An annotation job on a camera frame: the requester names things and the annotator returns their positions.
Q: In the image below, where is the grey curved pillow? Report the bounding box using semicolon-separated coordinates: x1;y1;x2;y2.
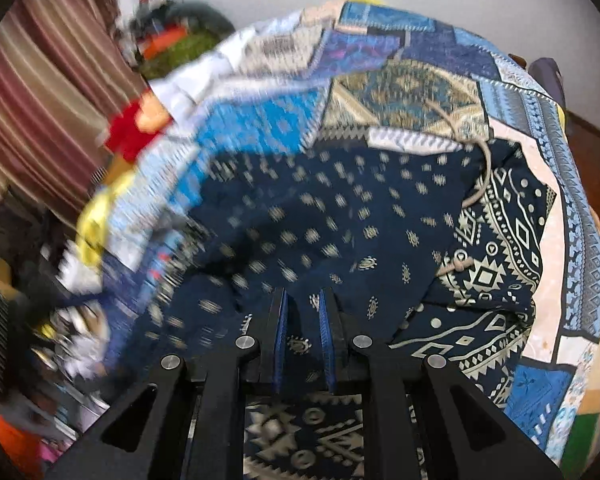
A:
170;2;237;47

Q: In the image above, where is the red plush toy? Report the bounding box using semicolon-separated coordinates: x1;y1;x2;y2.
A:
102;92;174;162

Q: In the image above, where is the orange box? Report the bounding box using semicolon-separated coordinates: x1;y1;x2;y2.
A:
142;30;182;59

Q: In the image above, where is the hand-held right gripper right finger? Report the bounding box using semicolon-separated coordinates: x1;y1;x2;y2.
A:
319;287;563;480

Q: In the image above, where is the navy patterned garment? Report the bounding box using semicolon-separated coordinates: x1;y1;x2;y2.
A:
105;135;557;480

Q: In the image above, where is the pile of mixed clutter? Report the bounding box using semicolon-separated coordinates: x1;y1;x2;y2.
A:
122;0;186;36

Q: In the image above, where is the green patterned box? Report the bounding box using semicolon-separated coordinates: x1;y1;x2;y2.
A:
140;30;222;82

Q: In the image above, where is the grey backpack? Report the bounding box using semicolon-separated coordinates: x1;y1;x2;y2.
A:
527;57;567;112

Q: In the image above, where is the white sheet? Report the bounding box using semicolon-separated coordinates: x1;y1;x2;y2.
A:
150;12;301;122

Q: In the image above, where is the blue patchwork blanket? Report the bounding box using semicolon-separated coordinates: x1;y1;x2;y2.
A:
80;0;600;467

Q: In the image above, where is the orange object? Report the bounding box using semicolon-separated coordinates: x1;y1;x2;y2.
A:
0;409;47;477

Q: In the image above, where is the striped brown curtain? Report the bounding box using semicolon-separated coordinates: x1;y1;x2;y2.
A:
0;0;152;213

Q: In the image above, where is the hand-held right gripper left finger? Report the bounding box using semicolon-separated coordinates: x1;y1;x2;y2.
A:
45;287;288;480

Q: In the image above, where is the green cloth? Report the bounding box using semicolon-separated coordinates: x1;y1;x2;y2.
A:
570;400;600;462

